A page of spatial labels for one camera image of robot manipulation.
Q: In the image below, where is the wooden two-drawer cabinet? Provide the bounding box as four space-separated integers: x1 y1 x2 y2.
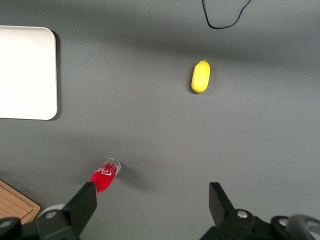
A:
0 179 41 226

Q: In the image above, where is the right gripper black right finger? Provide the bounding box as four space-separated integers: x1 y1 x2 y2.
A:
199 181 259 240

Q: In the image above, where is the cream rectangular plastic tray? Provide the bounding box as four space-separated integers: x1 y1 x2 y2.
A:
0 25 59 121

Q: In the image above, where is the red cola bottle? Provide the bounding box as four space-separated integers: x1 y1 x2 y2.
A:
89 157 122 195

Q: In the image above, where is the black cable on table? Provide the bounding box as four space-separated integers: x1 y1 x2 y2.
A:
201 0 253 30

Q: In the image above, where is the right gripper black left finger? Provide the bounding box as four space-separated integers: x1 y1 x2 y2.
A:
36 181 98 240

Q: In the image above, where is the yellow lemon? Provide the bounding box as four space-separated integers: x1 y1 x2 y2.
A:
191 59 211 95

